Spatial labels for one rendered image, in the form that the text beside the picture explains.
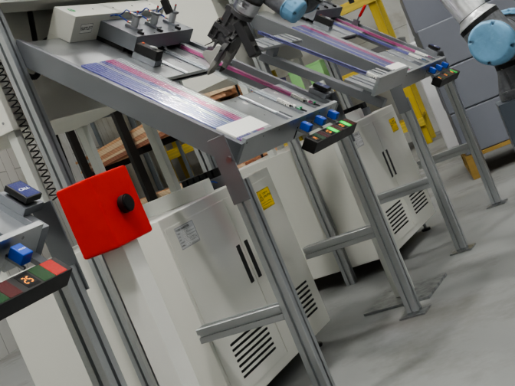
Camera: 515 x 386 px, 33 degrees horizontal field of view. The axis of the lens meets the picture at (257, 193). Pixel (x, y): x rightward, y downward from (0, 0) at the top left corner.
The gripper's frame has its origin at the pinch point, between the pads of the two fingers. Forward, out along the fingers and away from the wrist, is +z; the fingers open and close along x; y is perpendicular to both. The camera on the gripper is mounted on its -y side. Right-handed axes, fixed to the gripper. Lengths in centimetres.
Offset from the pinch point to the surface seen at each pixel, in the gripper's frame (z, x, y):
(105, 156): 244, -330, 167
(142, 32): -0.9, 13.6, 21.6
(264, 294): 43, 14, -53
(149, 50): 0.3, 18.2, 14.9
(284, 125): -8.3, 22.6, -32.6
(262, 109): -4.1, 12.6, -22.0
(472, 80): 17, -276, -38
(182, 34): 1.0, -10.6, 20.4
